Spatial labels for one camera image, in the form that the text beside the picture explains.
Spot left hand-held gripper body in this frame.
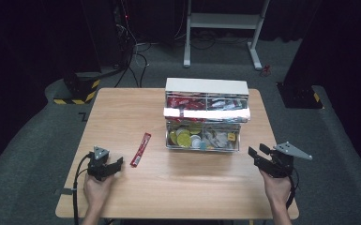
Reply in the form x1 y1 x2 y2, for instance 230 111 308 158
86 145 114 182

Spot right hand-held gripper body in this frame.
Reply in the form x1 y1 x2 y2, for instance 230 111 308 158
256 141 313 179

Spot red stick sachet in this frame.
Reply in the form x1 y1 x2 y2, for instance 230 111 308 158
129 132 153 169

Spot clear white drawer organizer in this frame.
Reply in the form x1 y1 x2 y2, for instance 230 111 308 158
163 77 251 153

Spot person's left hand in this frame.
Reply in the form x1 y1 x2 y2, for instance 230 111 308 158
83 172 115 214

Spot person's right hand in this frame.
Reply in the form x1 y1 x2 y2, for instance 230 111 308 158
260 170 293 205

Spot pile of white sachets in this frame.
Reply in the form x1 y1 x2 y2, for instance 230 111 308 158
202 129 237 150

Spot grey tape strip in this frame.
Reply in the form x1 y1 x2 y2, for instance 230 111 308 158
53 187 77 197

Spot pile of silver packets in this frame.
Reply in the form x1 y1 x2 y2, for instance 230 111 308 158
206 97 248 111

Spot pile of yellow round lids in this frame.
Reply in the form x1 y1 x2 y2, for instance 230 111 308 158
168 122 203 149

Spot black yellow striped stand base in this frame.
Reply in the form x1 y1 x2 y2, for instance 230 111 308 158
53 71 102 106

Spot small red floor object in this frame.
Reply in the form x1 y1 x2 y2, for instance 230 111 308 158
260 64 272 78

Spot pile of red packets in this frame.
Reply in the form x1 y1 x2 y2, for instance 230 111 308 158
166 95 207 111

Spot white metal stand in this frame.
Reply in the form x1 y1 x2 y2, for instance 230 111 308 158
183 0 272 71

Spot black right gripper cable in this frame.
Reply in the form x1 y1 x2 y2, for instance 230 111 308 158
284 173 300 211

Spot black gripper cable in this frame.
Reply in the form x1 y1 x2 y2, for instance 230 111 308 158
284 173 300 211
71 152 94 225

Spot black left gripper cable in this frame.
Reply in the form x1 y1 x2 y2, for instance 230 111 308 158
71 152 94 225

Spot bundle of floor cables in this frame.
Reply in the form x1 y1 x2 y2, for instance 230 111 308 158
113 4 153 89

